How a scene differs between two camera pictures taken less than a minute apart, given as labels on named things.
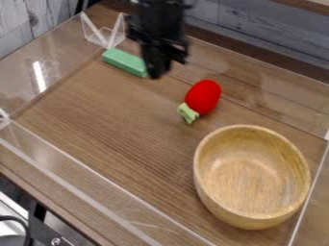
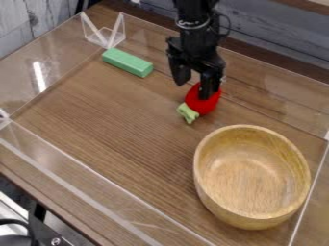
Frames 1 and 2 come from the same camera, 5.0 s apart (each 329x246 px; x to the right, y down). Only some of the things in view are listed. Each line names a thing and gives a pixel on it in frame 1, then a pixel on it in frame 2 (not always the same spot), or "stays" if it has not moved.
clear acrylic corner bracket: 105,37 stays
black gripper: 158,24 to 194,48
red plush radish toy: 202,98 stays
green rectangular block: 124,61 stays
